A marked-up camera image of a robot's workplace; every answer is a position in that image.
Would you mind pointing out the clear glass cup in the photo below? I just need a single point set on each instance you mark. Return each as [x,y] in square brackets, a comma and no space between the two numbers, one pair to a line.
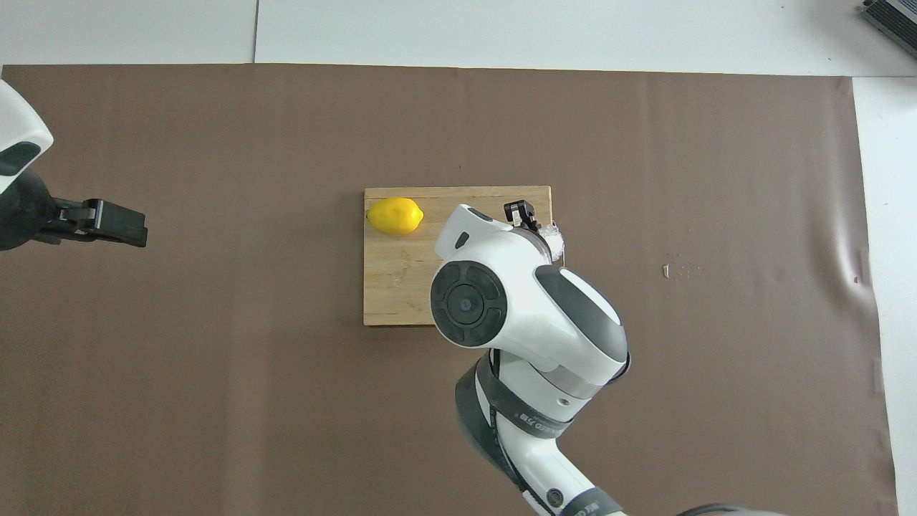
[553,238]

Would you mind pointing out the grey ribbed device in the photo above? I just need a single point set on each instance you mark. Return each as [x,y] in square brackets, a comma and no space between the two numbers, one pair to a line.
[895,21]

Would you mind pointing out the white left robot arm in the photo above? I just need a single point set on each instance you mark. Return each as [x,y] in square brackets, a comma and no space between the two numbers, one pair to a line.
[18,118]

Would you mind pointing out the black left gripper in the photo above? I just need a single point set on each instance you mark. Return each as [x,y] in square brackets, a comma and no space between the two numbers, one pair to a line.
[25,211]

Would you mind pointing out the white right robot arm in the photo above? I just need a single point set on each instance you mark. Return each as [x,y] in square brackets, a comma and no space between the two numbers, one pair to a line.
[516,287]

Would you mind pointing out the yellow lemon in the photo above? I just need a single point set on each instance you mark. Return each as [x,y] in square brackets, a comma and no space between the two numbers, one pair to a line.
[395,216]

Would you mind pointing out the wooden cutting board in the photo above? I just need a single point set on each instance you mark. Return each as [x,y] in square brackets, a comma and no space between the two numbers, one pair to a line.
[397,279]

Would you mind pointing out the brown paper table mat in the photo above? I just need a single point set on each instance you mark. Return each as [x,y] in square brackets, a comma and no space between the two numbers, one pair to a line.
[215,401]

